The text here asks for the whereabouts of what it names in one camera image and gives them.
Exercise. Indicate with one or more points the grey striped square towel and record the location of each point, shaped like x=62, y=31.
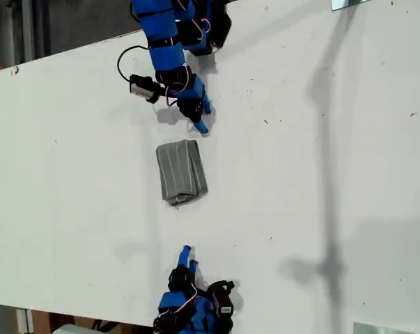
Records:
x=182, y=170

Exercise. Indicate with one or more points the brown cardboard box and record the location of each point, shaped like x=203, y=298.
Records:
x=74, y=320

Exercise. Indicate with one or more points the white box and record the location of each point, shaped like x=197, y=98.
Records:
x=70, y=330

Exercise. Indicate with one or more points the white table leg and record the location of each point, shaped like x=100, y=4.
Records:
x=24, y=321

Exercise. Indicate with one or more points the shiny steel plate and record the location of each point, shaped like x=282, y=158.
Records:
x=338, y=3

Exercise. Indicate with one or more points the camera black stalk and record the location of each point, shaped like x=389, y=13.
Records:
x=154, y=92
x=220, y=284

